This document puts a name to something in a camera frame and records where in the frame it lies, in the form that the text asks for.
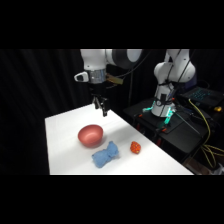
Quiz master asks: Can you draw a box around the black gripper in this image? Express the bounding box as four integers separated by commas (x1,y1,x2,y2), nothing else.
87,80,110,118

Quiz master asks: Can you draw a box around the red ball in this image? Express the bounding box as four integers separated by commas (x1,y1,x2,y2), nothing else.
129,140,142,155

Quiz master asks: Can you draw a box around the pink bowl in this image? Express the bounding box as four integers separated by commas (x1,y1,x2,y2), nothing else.
77,124,105,148

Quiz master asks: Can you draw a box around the blue crumpled cloth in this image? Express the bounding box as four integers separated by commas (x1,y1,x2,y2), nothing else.
91,140,120,170

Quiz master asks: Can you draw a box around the black curtain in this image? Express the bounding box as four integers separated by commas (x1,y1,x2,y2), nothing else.
0,49,94,176

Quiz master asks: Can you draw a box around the black robot stand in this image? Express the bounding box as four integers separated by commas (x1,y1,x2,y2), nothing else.
122,97,224,164

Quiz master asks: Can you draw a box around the black laptop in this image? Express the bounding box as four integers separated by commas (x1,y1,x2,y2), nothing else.
178,85,224,108

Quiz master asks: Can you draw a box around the yellow cable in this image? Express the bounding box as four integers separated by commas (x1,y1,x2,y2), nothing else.
187,98,224,170

